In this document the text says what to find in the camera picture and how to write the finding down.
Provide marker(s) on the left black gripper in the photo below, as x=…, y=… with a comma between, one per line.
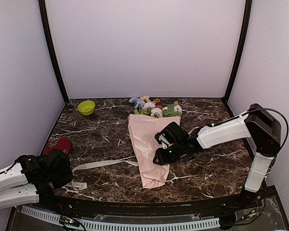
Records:
x=69, y=177

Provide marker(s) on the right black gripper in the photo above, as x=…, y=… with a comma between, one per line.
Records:
x=163, y=160

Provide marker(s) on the pink wrapping paper sheet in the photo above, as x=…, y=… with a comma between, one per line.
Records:
x=142, y=130

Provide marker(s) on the white rose stem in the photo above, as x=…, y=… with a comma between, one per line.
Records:
x=148, y=109
x=172, y=110

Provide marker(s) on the peach and orange flower stem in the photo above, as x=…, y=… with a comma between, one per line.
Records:
x=150, y=104

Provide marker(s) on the blue flower stem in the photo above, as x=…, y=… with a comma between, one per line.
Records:
x=137, y=101

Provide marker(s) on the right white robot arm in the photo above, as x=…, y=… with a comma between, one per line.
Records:
x=257, y=125

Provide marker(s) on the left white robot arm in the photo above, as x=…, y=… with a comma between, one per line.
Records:
x=33, y=179

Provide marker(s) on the red embroidered pouch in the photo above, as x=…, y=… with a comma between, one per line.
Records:
x=62, y=143

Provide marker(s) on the green plastic bowl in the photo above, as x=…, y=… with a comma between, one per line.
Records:
x=86, y=108

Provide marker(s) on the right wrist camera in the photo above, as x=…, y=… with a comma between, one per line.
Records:
x=172, y=134

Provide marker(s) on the grey slotted cable duct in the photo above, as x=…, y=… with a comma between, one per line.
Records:
x=117, y=223

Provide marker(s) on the left black frame post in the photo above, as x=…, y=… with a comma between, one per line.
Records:
x=51, y=50

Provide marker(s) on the black frame post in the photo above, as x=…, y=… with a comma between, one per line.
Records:
x=51, y=50
x=239, y=51

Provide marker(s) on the right black frame post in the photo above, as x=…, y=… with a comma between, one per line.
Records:
x=239, y=51

